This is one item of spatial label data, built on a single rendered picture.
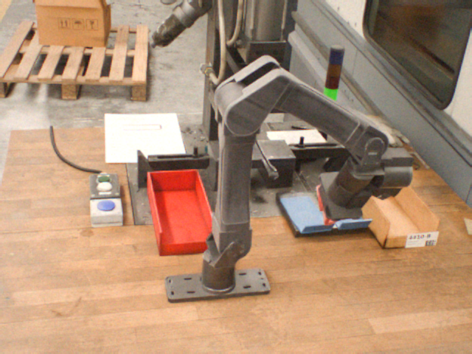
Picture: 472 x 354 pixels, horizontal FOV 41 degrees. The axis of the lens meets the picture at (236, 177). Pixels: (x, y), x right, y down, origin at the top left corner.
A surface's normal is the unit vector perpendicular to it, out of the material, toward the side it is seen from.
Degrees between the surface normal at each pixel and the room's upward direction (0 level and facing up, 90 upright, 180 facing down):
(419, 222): 90
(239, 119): 90
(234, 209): 82
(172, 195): 0
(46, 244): 0
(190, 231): 0
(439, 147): 90
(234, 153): 101
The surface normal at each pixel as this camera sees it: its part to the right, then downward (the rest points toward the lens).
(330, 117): 0.25, 0.46
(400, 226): 0.07, -0.86
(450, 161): -0.98, 0.02
